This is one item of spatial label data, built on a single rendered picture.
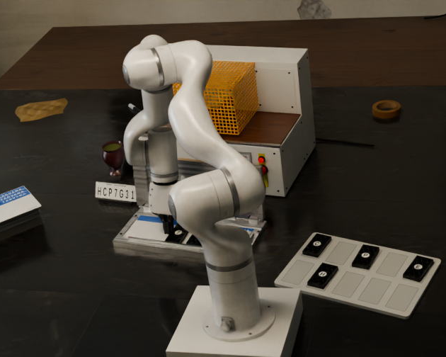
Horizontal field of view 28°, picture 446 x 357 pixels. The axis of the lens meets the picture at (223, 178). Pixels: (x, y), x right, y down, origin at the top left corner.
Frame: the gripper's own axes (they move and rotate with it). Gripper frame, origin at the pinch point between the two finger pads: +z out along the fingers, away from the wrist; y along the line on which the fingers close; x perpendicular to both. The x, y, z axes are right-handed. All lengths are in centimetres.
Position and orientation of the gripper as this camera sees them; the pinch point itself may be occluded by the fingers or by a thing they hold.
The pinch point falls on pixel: (168, 227)
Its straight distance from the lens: 276.7
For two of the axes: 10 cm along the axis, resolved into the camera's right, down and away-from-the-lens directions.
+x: 3.9, -3.2, 8.6
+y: 9.2, 0.9, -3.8
